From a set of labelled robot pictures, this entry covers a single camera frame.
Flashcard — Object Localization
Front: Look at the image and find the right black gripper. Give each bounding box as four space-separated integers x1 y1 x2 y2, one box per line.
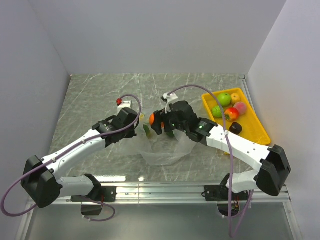
151 108 189 135

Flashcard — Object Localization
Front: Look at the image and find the dark green vegetable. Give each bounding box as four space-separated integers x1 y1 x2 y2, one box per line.
142 124 152 139

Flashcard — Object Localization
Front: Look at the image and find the clear plastic bag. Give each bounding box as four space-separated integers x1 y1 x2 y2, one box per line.
132 109 196 166

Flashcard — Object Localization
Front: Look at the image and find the green fruit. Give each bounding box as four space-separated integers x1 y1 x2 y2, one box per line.
211 105 223 118

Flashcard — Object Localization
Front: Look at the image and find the red fruit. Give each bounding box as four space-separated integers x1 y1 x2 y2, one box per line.
224 107 240 122

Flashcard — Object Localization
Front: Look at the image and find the dark purple fruit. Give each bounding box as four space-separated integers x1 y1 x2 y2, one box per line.
229 122 243 135

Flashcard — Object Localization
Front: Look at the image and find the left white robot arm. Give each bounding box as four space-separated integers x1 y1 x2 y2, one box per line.
21 107 138 208

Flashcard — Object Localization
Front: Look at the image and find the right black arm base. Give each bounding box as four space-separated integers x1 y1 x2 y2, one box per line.
201 185 249 217

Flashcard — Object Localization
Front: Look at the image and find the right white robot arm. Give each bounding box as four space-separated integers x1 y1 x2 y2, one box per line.
150 101 291 200

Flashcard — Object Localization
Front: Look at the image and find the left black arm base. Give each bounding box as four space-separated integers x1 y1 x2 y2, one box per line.
70 186 117 222

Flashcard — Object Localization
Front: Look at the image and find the small orange fruit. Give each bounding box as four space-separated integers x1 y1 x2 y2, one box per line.
230 93 242 106

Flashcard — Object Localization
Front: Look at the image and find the green apple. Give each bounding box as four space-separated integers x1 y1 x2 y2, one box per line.
217 92 232 107

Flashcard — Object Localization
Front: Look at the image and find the pink peach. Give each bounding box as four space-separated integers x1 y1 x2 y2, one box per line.
233 101 247 116

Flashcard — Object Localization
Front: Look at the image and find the yellow plastic tray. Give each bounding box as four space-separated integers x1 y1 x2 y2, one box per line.
201 88 271 158

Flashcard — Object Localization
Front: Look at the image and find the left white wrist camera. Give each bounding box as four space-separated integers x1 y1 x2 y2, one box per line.
116 98 132 113

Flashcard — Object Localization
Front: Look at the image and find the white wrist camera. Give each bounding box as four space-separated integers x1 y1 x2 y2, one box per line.
116 98 132 113
161 93 179 114

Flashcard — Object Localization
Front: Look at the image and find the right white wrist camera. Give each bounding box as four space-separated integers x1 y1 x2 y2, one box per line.
161 93 179 114

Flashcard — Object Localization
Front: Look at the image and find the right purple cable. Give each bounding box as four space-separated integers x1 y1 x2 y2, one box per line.
169 85 253 238

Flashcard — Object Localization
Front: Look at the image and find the purple cable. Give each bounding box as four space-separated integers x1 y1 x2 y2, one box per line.
1 94 142 222
169 85 253 238

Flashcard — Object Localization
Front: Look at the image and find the aluminium rail frame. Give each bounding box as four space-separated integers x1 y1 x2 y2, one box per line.
14 74 305 240

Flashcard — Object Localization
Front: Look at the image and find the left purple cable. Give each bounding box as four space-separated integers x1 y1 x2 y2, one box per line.
1 94 142 222

